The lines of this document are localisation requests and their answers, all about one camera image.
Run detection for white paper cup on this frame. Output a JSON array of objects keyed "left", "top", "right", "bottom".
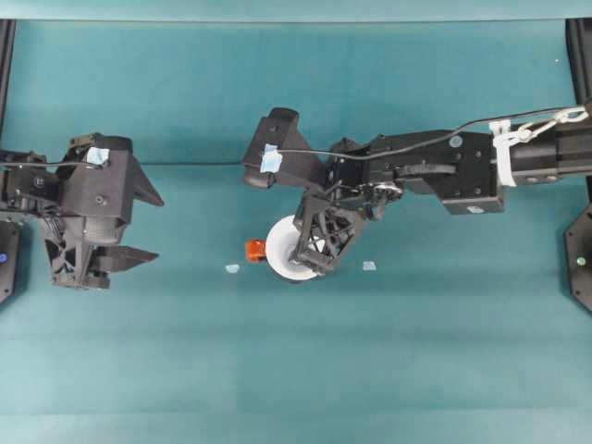
[{"left": 265, "top": 215, "right": 326, "bottom": 284}]

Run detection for wrist camera on bar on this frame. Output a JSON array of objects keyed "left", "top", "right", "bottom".
[
  {"left": 240, "top": 106, "right": 337, "bottom": 190},
  {"left": 57, "top": 133, "right": 136, "bottom": 221}
]

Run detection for wrist camera wire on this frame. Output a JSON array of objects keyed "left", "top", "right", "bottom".
[
  {"left": 276, "top": 105, "right": 588, "bottom": 161},
  {"left": 0, "top": 159, "right": 101, "bottom": 171}
]

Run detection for black metal frame rail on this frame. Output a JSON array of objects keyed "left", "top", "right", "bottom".
[
  {"left": 0, "top": 19, "right": 18, "bottom": 140},
  {"left": 564, "top": 18, "right": 592, "bottom": 107}
]

